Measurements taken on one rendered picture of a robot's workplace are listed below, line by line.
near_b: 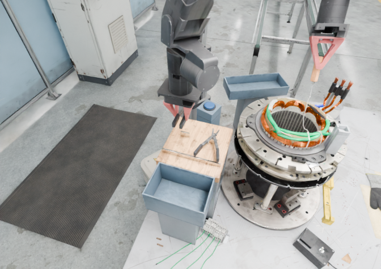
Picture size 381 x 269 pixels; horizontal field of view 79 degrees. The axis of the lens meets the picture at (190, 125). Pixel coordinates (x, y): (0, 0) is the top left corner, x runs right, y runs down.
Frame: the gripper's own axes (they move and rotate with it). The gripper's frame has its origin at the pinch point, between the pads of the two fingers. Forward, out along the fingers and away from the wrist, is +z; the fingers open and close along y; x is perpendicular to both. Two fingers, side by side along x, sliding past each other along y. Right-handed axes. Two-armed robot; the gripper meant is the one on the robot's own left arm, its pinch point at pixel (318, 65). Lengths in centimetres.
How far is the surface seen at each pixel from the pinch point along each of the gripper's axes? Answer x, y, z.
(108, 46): 192, 152, 12
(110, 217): 103, 34, 117
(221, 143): 21.5, -1.7, 25.4
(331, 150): -8.4, 1.8, 22.3
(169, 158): 34.4, -12.4, 28.4
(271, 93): 10.5, 32.9, 15.3
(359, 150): -32, 52, 40
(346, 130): -10.0, 1.1, 15.7
